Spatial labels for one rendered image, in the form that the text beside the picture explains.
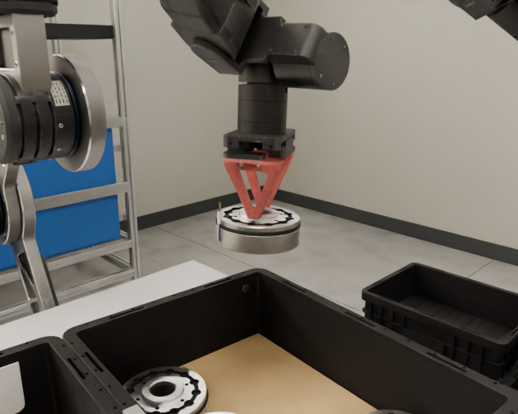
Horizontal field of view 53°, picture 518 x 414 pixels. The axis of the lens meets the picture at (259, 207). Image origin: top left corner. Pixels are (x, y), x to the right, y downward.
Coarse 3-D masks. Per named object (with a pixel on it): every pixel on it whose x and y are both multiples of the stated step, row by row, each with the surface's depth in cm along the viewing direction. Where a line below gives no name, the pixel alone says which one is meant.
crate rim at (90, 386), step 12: (48, 336) 58; (12, 348) 56; (24, 348) 56; (36, 348) 57; (60, 348) 56; (0, 360) 54; (60, 360) 54; (72, 360) 54; (72, 372) 52; (84, 372) 52; (84, 384) 50; (96, 384) 50; (96, 396) 48; (108, 396) 48; (108, 408) 46; (120, 408) 46
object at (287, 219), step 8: (232, 208) 66; (240, 208) 66; (272, 208) 67; (280, 208) 67; (224, 216) 62; (232, 216) 62; (280, 216) 63; (288, 216) 65; (296, 216) 63; (224, 224) 60; (232, 224) 59; (240, 224) 59; (248, 224) 60; (256, 224) 60; (264, 224) 60; (272, 224) 60; (280, 224) 60; (288, 224) 60; (296, 224) 61
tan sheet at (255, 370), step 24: (216, 360) 71; (240, 360) 71; (264, 360) 71; (288, 360) 71; (216, 384) 66; (240, 384) 66; (264, 384) 66; (288, 384) 66; (312, 384) 66; (336, 384) 66; (216, 408) 62; (240, 408) 62; (264, 408) 62; (288, 408) 62; (312, 408) 62; (336, 408) 62; (360, 408) 62
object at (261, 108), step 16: (240, 96) 58; (256, 96) 57; (272, 96) 57; (240, 112) 59; (256, 112) 57; (272, 112) 57; (240, 128) 59; (256, 128) 58; (272, 128) 58; (288, 128) 65; (224, 144) 57; (256, 144) 60; (272, 144) 55
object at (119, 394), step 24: (192, 288) 70; (216, 288) 71; (288, 288) 71; (120, 312) 63; (144, 312) 64; (336, 312) 64; (72, 336) 58; (384, 336) 59; (96, 360) 54; (432, 360) 54; (120, 384) 50; (480, 384) 50; (504, 408) 46
